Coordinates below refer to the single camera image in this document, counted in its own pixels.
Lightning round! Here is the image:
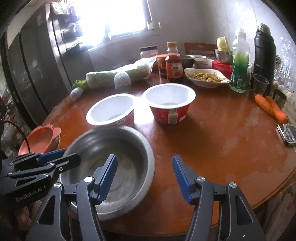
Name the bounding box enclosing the yellow shell-shaped plate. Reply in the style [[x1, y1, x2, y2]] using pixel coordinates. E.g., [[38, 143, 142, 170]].
[[50, 135, 61, 152]]

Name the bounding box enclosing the orange plastic plate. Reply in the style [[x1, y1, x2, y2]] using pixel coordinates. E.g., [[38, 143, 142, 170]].
[[18, 125, 62, 156]]

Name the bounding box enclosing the small stainless steel bowl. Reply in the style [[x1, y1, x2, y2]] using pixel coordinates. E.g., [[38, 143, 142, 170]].
[[59, 126, 155, 220]]

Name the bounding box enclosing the glass door with red letters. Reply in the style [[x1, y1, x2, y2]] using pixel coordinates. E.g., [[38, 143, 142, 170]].
[[1, 86, 29, 157]]

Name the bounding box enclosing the white foam-netted fruit left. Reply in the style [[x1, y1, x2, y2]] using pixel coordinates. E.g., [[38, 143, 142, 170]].
[[70, 87, 84, 101]]

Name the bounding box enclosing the white foam-netted fruit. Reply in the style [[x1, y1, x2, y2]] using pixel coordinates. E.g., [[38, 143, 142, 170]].
[[114, 71, 132, 89], [70, 87, 84, 101]]

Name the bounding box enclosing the white paper bowl left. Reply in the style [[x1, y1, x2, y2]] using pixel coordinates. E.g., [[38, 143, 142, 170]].
[[86, 93, 136, 126]]

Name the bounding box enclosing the dark grey refrigerator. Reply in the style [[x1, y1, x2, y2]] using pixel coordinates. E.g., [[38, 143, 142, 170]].
[[1, 1, 93, 128]]

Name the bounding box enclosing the small metal gadget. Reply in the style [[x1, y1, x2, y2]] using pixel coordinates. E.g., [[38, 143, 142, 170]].
[[276, 123, 296, 146]]

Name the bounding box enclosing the white foam-netted fruit right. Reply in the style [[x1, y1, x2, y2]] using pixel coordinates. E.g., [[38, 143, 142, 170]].
[[114, 71, 132, 89]]

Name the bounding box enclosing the carrot back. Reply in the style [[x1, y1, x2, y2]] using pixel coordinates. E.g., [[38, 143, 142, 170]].
[[265, 96, 288, 124]]

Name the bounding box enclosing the carrot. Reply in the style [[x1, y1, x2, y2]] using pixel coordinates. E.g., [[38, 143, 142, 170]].
[[254, 94, 275, 116], [265, 96, 288, 124]]

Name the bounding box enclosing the carrot front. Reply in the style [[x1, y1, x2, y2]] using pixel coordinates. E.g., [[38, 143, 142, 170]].
[[254, 94, 275, 116]]

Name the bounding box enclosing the napa cabbage in wrap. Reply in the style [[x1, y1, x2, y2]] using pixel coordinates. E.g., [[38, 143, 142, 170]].
[[73, 55, 157, 90]]

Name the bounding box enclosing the small steel cup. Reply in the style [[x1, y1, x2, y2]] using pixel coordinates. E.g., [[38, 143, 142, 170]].
[[273, 89, 287, 109]]

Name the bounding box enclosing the white red paper bowl right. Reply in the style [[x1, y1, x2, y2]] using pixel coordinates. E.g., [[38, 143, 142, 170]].
[[142, 83, 196, 125]]

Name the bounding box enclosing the green liquid plastic bottle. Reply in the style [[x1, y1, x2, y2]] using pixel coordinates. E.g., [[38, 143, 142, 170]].
[[230, 28, 250, 93]]

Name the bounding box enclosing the small glass cup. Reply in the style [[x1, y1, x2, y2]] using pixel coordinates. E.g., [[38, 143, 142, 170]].
[[253, 74, 269, 96]]

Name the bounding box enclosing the white dish with food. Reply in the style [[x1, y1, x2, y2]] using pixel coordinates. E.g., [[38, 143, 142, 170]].
[[184, 68, 230, 88]]

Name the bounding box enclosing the clear jar black lid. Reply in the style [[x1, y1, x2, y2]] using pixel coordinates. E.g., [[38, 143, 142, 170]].
[[140, 45, 159, 58]]

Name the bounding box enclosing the red-lidded sauce jar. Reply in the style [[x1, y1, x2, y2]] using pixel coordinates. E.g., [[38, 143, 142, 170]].
[[157, 54, 168, 77]]

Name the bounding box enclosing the red box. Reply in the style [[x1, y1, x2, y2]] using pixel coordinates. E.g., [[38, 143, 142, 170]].
[[212, 59, 233, 79]]

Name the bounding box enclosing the orange-labelled sauce bottle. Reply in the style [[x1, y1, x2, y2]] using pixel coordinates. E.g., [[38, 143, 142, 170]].
[[165, 42, 183, 83]]

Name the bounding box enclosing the white ceramic bowl back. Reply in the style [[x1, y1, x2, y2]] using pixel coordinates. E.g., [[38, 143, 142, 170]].
[[194, 58, 213, 69]]

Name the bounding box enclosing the black thermos flask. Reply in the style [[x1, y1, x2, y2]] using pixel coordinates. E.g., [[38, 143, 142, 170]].
[[251, 23, 276, 95]]

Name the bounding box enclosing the steel bowl at back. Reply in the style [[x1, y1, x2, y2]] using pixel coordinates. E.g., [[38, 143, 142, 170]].
[[215, 49, 233, 65]]

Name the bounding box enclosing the dark steel bowl back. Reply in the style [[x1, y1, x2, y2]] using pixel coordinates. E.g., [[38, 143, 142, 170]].
[[180, 55, 195, 69]]

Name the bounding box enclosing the wooden chair right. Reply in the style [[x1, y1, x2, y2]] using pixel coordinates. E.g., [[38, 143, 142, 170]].
[[184, 42, 217, 57]]

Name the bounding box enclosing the yellow cup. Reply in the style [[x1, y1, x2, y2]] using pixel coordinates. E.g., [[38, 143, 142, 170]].
[[216, 36, 230, 52]]

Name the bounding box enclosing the black cable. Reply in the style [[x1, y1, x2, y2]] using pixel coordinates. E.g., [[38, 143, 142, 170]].
[[2, 120, 30, 153]]

